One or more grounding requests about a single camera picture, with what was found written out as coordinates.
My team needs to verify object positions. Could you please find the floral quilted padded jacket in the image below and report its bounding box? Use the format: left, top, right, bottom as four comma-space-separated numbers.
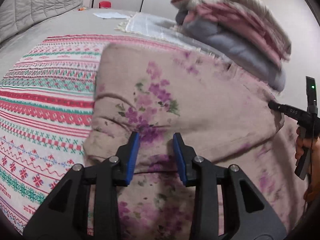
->
83, 44, 308, 239

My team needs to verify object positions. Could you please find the person right hand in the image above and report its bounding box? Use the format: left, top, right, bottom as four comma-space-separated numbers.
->
295, 127, 320, 202

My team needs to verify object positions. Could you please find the grey folded blanket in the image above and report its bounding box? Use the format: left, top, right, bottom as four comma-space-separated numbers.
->
175, 9, 286, 92

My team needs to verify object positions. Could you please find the pink folded quilt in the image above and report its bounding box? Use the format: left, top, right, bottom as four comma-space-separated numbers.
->
184, 1, 290, 68

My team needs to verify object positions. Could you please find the patterned pink green blanket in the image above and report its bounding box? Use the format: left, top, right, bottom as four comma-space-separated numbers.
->
1, 34, 181, 233

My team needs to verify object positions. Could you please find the grey bed sheet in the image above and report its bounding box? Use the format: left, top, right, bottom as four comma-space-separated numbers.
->
1, 8, 135, 77

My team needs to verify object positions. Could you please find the white paper sheet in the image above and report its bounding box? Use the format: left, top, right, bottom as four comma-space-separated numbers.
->
93, 11, 130, 19

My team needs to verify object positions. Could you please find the red container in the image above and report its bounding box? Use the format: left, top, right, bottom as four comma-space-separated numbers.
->
98, 1, 112, 9

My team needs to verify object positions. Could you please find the grey quilted headboard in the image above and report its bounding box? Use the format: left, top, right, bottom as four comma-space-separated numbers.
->
1, 0, 83, 42

